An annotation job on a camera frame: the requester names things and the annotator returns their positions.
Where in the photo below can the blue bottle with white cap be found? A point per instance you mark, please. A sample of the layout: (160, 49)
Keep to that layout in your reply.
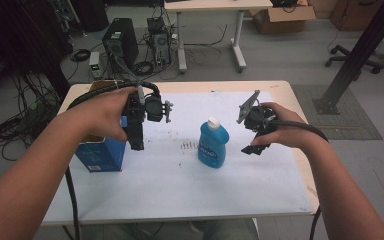
(213, 146)

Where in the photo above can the closed brown cardboard box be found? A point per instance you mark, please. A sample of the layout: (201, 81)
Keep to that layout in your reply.
(353, 15)

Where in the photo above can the person's right hand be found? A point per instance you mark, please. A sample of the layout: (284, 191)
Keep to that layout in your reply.
(290, 133)

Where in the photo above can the black office chair base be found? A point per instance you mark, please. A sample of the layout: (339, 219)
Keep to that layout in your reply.
(346, 56)

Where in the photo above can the open cardboard box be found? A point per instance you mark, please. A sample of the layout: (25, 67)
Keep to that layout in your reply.
(280, 21)

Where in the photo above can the white desk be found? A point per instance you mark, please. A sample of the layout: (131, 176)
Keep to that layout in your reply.
(213, 5)

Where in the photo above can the white table mat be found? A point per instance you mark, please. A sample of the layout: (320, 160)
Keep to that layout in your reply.
(180, 193)

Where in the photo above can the dark curtain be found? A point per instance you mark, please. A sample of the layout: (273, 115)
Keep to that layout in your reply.
(20, 40)

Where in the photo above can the person's left hand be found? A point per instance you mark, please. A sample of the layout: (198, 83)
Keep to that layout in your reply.
(100, 113)

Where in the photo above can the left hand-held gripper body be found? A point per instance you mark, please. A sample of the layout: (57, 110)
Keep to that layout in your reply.
(136, 106)

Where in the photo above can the grey floor mat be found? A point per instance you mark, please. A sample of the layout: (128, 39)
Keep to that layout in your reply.
(353, 123)

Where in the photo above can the blue cardboard box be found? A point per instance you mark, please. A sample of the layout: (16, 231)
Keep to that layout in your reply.
(103, 155)

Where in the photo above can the white device with green display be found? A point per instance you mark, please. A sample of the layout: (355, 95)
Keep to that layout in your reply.
(94, 63)

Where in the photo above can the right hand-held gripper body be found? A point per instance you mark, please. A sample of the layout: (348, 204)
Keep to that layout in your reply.
(258, 118)

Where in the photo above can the small open computer case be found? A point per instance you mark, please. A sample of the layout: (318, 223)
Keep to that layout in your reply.
(160, 41)

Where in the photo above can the black metal stand pillar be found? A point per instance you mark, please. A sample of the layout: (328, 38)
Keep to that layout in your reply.
(360, 53)

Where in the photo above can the black computer tower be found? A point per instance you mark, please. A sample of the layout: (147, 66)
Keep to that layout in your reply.
(121, 36)

